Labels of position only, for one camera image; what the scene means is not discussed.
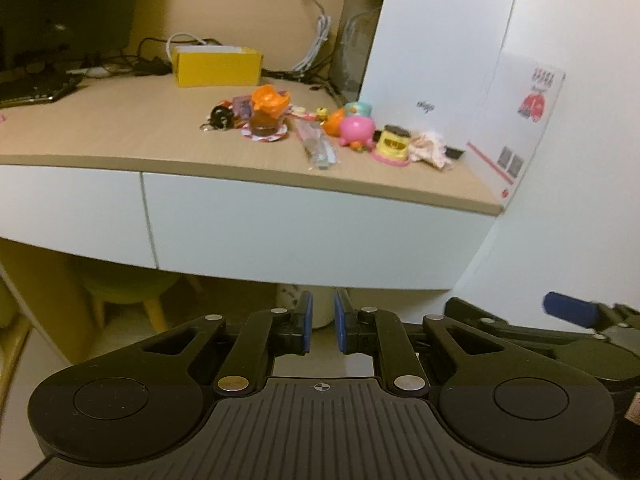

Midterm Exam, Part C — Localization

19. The brown cup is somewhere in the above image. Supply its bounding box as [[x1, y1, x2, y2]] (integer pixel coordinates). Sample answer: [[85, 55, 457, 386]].
[[241, 112, 288, 142]]

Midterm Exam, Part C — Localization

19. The black round keychain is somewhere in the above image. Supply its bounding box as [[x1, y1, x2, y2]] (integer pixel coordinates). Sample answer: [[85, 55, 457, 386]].
[[200, 104, 235, 131]]

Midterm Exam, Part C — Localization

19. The pink white cloth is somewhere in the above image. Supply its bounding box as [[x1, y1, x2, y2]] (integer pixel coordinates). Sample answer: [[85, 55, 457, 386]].
[[409, 131, 451, 170]]

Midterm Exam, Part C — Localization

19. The black keyboard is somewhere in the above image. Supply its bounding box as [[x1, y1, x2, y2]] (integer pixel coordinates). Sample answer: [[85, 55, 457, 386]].
[[0, 74, 82, 108]]

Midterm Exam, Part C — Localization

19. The large white cardboard box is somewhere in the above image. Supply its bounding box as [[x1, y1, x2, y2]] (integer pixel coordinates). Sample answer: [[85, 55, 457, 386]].
[[359, 0, 566, 205]]

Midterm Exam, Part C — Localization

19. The clear plastic packet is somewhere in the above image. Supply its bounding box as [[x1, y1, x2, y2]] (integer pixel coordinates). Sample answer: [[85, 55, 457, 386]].
[[293, 118, 337, 170]]

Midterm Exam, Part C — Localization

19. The yellow bell keychain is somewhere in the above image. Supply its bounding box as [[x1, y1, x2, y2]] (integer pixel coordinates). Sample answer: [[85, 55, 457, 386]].
[[316, 106, 329, 122]]

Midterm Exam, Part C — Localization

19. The pink round pig toy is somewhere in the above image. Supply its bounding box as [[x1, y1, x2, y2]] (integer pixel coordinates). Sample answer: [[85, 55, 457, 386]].
[[338, 116, 375, 151]]

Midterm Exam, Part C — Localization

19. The orange plastic bowl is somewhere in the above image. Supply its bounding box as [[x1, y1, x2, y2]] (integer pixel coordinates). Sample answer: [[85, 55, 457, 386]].
[[250, 84, 291, 118]]

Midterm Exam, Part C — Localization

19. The yellow pudding cake toy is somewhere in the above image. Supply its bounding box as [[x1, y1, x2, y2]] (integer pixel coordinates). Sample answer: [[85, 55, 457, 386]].
[[371, 125, 411, 167]]

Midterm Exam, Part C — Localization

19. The wooden stool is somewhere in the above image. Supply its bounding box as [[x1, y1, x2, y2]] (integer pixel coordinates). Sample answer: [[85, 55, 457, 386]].
[[73, 257, 205, 333]]

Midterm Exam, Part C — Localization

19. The white power cable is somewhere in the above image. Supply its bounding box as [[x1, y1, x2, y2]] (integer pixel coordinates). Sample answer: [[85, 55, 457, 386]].
[[288, 0, 334, 74]]

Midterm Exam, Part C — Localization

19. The pink Volcano card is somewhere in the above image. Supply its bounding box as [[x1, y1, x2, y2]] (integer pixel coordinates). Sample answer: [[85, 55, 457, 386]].
[[231, 94, 253, 128]]

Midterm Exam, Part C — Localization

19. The yellow cardboard box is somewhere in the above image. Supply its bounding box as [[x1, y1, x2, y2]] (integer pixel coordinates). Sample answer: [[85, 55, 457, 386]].
[[171, 46, 262, 88]]

